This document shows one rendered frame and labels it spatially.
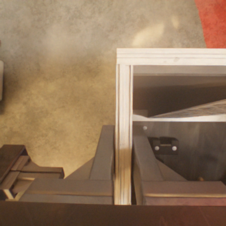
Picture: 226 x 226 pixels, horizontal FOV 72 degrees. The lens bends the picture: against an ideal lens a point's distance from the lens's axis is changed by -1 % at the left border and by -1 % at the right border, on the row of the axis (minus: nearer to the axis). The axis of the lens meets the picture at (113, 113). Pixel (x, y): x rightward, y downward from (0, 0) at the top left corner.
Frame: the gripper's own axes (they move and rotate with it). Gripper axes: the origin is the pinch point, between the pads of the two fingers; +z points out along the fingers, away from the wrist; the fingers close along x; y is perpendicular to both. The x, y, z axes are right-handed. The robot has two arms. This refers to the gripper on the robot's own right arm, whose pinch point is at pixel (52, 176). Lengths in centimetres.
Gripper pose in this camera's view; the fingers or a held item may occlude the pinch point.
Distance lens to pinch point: 35.5
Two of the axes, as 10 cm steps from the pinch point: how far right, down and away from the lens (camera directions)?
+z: 10.0, 0.1, -0.3
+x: 0.3, -5.2, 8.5
